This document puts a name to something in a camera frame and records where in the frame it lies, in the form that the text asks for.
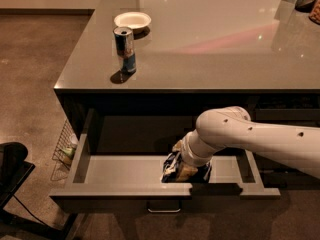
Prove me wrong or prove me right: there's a blue chip bag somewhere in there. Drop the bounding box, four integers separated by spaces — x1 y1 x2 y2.
161 151 212 183

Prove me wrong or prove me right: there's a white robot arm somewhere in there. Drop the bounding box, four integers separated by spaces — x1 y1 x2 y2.
176 106 320 182

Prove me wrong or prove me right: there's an open grey top drawer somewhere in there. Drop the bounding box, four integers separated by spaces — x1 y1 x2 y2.
50 109 280 213

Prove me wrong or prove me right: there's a grey counter cabinet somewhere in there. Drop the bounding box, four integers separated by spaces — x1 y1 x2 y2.
54 0 320 132

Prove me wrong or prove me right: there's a brown object on counter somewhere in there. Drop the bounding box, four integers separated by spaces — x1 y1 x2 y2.
309 0 320 25

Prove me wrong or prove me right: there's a blue silver drink can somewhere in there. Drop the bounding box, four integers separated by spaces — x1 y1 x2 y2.
113 27 136 74

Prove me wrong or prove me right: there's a white paper bowl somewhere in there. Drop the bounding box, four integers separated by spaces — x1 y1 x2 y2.
114 12 151 31

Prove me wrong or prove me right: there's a metal drawer handle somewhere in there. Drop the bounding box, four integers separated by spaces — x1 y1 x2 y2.
146 200 182 214

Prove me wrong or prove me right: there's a wire mesh waste basket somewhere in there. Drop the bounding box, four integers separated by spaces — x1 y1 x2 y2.
51 120 78 181

